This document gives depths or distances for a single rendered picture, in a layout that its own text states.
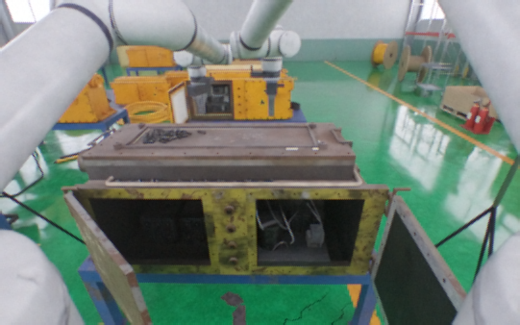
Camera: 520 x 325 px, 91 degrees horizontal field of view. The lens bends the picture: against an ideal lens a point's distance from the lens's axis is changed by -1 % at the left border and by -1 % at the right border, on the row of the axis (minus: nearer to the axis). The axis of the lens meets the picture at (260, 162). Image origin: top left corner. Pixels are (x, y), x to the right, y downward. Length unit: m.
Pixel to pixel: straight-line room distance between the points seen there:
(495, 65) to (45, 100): 0.62
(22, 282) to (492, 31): 0.52
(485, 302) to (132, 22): 0.68
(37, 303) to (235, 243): 1.20
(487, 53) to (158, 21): 0.57
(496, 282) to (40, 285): 0.33
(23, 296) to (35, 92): 0.33
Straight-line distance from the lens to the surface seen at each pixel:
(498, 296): 0.27
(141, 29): 0.66
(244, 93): 3.82
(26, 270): 0.27
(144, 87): 7.60
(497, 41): 0.44
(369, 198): 1.31
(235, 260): 1.48
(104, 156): 1.40
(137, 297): 1.04
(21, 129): 0.49
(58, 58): 0.56
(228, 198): 1.23
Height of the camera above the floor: 1.89
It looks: 28 degrees down
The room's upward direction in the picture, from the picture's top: 1 degrees counter-clockwise
